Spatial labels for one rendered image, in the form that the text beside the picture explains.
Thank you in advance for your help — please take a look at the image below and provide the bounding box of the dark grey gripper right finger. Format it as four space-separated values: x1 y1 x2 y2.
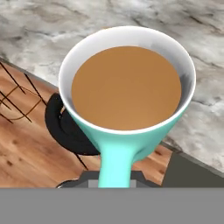
129 170 161 188

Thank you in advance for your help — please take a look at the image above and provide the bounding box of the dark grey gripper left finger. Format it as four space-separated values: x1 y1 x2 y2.
56 170 102 188

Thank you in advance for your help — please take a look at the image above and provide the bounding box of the teal mug of coffee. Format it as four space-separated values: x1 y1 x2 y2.
58 25 197 188

